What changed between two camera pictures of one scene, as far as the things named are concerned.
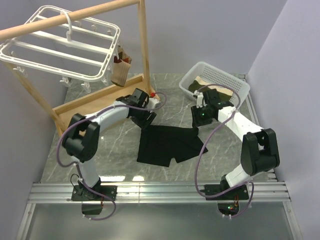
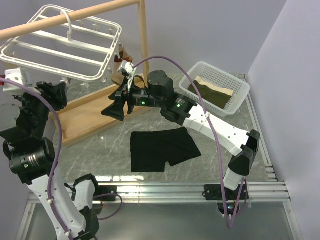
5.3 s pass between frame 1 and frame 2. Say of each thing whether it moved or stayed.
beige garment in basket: stayed
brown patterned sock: stayed
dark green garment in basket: stayed
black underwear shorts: moved
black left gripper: moved
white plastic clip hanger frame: stayed
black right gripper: moved
